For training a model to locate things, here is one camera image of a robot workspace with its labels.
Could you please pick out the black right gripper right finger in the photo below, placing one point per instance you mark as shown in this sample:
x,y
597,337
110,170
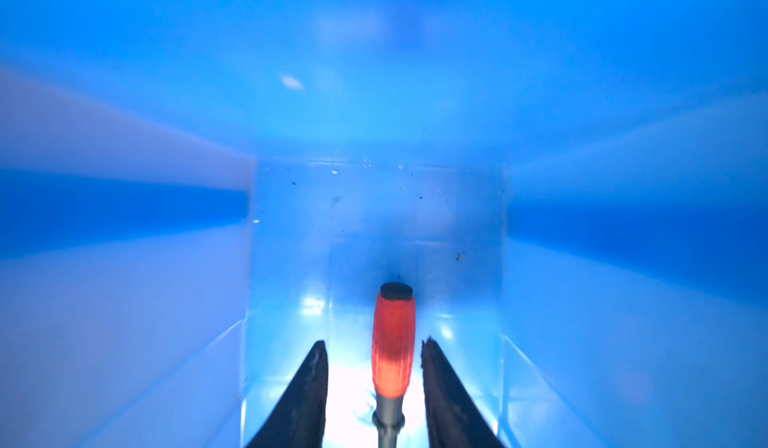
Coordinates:
x,y
453,419

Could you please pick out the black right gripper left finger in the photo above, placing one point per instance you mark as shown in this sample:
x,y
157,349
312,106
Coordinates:
x,y
299,417

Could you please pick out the red handled screwdriver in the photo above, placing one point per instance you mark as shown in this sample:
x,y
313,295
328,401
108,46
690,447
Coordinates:
x,y
393,342

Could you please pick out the blue plastic bin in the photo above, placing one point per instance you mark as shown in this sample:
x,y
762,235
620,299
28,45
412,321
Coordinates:
x,y
194,192

